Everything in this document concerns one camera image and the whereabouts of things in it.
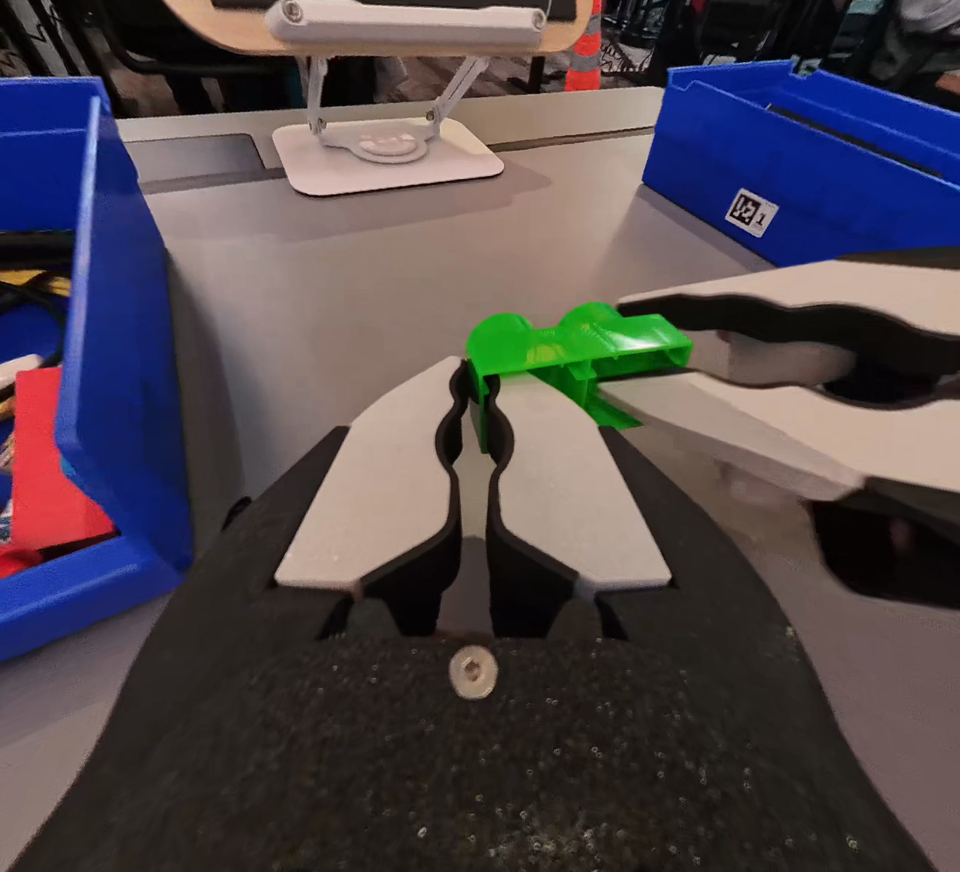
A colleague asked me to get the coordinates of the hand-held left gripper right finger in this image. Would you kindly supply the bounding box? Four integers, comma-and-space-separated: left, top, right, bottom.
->
486, 373, 674, 638

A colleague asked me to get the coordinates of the red box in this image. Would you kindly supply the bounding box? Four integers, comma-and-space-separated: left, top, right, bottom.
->
11, 365, 121, 550

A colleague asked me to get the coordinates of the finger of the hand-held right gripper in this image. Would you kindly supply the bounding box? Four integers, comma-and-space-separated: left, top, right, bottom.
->
596, 369, 960, 503
615, 257, 960, 387

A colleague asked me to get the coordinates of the small green object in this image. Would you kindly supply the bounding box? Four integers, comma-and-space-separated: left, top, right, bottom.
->
465, 302, 693, 454

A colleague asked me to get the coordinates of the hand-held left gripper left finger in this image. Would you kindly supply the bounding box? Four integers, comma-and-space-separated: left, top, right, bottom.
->
273, 356, 465, 636

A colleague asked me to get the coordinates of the blue plastic bin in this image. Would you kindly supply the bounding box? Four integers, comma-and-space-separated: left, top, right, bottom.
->
642, 60, 960, 269
0, 77, 195, 663

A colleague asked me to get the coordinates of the orange traffic cone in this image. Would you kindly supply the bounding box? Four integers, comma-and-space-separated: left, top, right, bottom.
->
564, 0, 605, 93

